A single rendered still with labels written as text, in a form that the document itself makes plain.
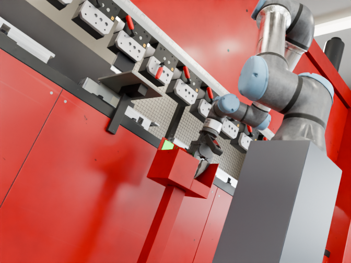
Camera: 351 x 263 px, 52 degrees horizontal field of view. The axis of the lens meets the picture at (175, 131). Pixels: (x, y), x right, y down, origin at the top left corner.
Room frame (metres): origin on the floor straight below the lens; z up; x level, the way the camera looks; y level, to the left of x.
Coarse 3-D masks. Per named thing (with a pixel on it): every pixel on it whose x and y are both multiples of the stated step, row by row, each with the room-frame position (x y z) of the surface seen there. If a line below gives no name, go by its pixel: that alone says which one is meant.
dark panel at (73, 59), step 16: (0, 0) 1.62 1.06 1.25; (16, 0) 1.65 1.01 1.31; (0, 16) 1.64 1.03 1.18; (16, 16) 1.68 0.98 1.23; (32, 16) 1.72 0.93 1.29; (32, 32) 1.74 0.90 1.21; (48, 32) 1.79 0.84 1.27; (64, 32) 1.83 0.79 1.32; (48, 48) 1.81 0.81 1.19; (64, 48) 1.86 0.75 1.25; (80, 48) 1.91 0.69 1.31; (48, 64) 1.84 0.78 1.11; (64, 64) 1.88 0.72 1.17; (80, 64) 1.93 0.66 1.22; (96, 64) 1.98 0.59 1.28; (96, 80) 2.01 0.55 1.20
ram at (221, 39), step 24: (120, 0) 1.41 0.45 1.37; (144, 0) 1.47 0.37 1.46; (168, 0) 1.54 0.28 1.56; (192, 0) 1.62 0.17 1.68; (216, 0) 1.71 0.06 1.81; (240, 0) 1.82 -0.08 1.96; (144, 24) 1.50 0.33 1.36; (168, 24) 1.58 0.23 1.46; (192, 24) 1.66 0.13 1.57; (216, 24) 1.75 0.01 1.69; (240, 24) 1.86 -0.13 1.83; (168, 48) 1.61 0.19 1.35; (192, 48) 1.70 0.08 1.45; (216, 48) 1.79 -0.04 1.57; (240, 48) 1.90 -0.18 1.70; (216, 72) 1.83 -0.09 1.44; (240, 72) 1.94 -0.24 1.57; (312, 72) 2.40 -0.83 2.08; (240, 96) 1.99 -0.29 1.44; (336, 96) 2.67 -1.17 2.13; (336, 120) 2.73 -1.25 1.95; (336, 144) 2.79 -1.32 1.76
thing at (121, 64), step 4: (120, 52) 1.51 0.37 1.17; (116, 56) 1.51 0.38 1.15; (120, 56) 1.51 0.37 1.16; (124, 56) 1.52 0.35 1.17; (116, 60) 1.51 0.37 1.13; (120, 60) 1.52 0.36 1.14; (124, 60) 1.53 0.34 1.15; (128, 60) 1.54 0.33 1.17; (112, 64) 1.51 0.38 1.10; (116, 64) 1.51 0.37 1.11; (120, 64) 1.52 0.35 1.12; (124, 64) 1.53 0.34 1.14; (128, 64) 1.55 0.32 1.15; (132, 64) 1.56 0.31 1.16; (112, 68) 1.52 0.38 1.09; (116, 68) 1.53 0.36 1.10; (120, 68) 1.53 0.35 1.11; (124, 68) 1.54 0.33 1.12; (128, 68) 1.55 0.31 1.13; (132, 68) 1.56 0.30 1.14; (116, 72) 1.53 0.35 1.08; (120, 72) 1.54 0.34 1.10
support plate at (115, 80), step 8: (128, 72) 1.28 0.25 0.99; (104, 80) 1.45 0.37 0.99; (112, 80) 1.42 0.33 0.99; (120, 80) 1.38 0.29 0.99; (128, 80) 1.35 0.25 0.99; (136, 80) 1.32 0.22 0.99; (144, 80) 1.31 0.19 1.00; (112, 88) 1.50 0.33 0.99; (120, 88) 1.47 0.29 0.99; (152, 88) 1.34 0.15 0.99; (144, 96) 1.45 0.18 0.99; (152, 96) 1.42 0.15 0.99; (160, 96) 1.38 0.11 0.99
